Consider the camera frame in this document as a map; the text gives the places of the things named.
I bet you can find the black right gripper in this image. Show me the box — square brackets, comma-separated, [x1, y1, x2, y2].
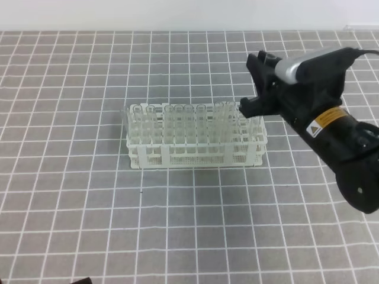
[239, 47, 360, 130]

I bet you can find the clear glass test tube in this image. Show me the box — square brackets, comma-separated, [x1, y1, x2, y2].
[249, 117, 261, 140]

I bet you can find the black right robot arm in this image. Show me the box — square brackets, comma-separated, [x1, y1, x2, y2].
[239, 47, 378, 214]

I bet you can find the white plastic test tube rack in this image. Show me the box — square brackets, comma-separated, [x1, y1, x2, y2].
[123, 104, 267, 169]

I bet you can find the glass tube far left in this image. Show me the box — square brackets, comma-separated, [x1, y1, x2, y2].
[130, 105, 143, 144]

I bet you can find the grey white-checked tablecloth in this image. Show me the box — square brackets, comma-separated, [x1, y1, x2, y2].
[1, 30, 378, 283]

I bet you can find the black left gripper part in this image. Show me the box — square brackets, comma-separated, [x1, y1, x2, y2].
[71, 277, 92, 284]

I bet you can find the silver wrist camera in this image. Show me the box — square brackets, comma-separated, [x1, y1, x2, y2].
[275, 47, 356, 85]

